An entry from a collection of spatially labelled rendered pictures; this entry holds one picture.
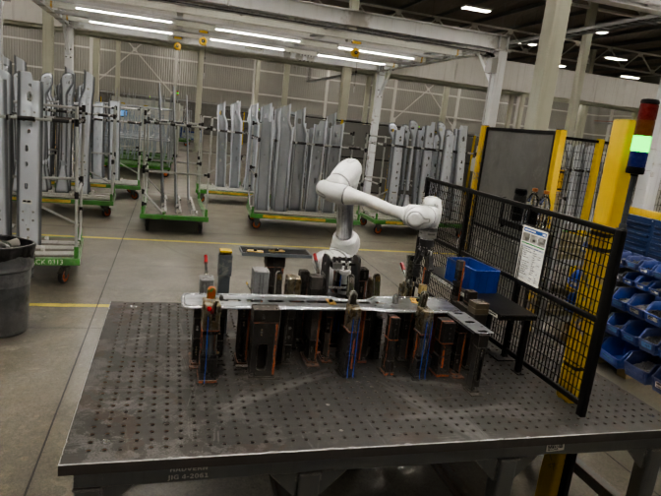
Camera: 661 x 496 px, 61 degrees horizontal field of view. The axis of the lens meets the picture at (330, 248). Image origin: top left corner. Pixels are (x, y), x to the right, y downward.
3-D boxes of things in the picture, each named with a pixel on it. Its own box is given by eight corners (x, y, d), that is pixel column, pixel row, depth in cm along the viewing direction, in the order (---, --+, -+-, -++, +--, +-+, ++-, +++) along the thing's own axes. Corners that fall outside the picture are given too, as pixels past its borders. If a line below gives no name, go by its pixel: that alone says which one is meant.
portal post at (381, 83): (368, 204, 1407) (385, 68, 1337) (357, 199, 1492) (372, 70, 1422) (381, 205, 1417) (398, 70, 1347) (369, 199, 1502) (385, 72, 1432)
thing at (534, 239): (538, 291, 281) (550, 230, 274) (512, 278, 302) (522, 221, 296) (541, 291, 282) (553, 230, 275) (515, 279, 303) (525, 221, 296)
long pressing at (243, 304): (181, 310, 244) (181, 307, 244) (180, 294, 265) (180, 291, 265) (463, 314, 283) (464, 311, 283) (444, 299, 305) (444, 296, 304)
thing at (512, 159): (531, 372, 473) (579, 131, 430) (517, 372, 469) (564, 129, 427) (456, 316, 599) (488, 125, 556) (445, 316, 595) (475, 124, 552)
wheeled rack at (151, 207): (208, 235, 857) (214, 117, 819) (139, 231, 827) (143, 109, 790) (200, 213, 1035) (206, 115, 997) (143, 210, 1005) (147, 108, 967)
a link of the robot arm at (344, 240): (326, 262, 361) (341, 240, 374) (348, 272, 356) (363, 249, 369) (325, 169, 304) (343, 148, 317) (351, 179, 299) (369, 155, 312)
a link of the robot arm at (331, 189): (339, 191, 291) (351, 176, 299) (310, 184, 299) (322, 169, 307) (342, 211, 300) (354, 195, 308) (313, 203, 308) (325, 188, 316)
